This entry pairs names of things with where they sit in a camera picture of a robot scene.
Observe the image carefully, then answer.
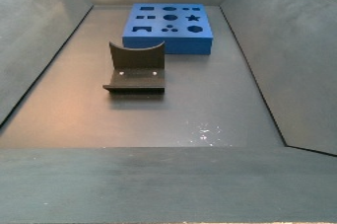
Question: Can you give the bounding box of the blue foam shape board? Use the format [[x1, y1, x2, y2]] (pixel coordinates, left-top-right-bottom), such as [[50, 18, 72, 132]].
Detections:
[[123, 3, 213, 55]]

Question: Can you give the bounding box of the black curved fixture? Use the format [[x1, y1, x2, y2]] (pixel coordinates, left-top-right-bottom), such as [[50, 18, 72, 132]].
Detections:
[[103, 43, 167, 93]]

